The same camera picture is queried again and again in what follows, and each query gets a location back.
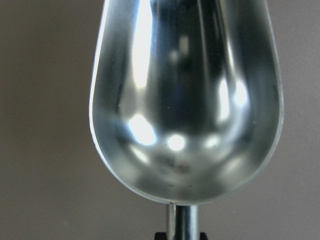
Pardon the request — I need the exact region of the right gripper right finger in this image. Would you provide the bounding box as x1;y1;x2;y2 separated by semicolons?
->
199;232;208;240

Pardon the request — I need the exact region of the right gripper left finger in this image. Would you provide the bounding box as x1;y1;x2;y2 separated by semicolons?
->
154;232;167;240

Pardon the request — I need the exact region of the metal ice scoop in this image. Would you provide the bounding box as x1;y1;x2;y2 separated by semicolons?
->
89;0;284;240

